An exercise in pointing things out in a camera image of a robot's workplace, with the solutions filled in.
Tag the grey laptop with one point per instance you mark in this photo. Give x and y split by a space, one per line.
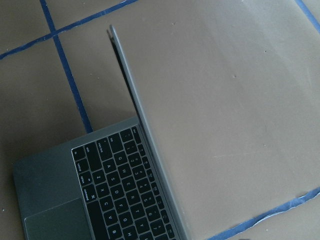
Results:
106 185

